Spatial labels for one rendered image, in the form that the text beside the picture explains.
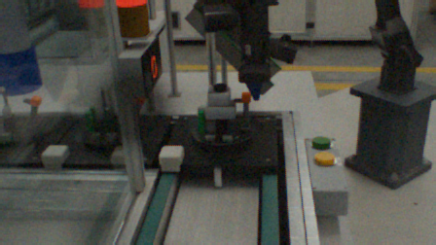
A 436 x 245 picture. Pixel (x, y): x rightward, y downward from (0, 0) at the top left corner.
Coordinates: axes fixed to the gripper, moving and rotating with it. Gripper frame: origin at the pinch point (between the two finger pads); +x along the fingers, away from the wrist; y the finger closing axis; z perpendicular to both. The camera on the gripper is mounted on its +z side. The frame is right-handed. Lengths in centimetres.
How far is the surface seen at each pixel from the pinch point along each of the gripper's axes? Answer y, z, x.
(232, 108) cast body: -2.3, -5.1, 4.2
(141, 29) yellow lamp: -20.9, -17.3, -18.1
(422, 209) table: -10.6, 33.9, 24.0
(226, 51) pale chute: 21.6, -8.0, -1.0
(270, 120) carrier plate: 9.1, 2.8, 12.5
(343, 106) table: 42, 25, 24
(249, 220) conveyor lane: -22.8, -1.1, 17.8
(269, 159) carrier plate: -10.2, 2.6, 12.3
